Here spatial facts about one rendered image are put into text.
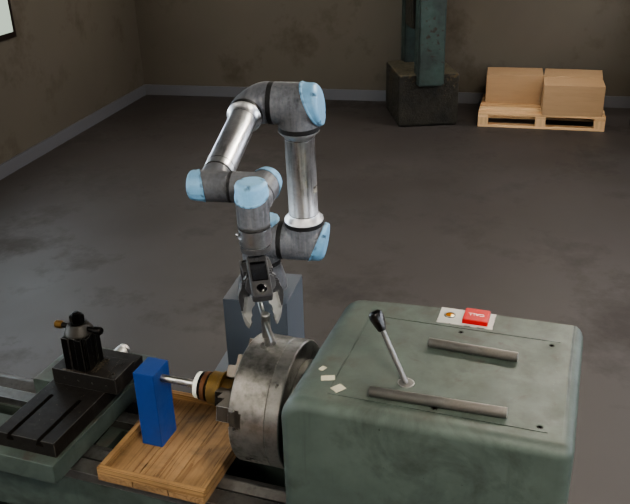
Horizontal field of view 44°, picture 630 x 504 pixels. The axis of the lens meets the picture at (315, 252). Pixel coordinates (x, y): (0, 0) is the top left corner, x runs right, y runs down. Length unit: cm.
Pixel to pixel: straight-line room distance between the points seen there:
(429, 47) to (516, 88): 112
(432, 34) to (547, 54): 158
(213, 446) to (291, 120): 89
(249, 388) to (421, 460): 43
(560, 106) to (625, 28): 128
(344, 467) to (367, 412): 15
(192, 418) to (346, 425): 72
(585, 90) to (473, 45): 147
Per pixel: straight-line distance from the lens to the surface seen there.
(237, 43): 935
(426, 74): 788
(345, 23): 900
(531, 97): 847
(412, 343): 184
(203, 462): 211
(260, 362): 184
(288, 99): 212
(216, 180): 185
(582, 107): 808
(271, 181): 182
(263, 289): 174
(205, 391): 199
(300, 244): 228
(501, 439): 159
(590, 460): 361
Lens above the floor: 222
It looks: 25 degrees down
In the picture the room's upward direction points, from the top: 2 degrees counter-clockwise
